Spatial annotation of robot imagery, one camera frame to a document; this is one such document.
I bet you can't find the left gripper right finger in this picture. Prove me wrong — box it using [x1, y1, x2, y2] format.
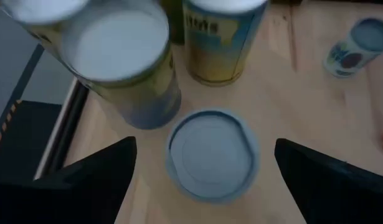
[274, 138, 383, 224]

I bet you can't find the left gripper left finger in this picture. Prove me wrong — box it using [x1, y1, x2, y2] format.
[0, 136, 138, 224]

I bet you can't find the teal fish can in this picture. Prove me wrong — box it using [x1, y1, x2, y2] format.
[164, 107, 260, 205]

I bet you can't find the white can with purple fruit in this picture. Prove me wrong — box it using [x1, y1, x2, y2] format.
[322, 17, 383, 78]

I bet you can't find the tall yellow blue can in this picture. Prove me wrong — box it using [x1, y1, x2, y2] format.
[59, 0, 182, 131]

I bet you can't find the tall yellow green lettered can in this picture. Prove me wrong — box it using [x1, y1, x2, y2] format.
[181, 0, 270, 87]

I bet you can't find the black floor mat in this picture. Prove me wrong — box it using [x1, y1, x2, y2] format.
[0, 99, 63, 187]

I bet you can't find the black table edge frame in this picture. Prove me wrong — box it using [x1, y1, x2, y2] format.
[33, 77, 90, 182]

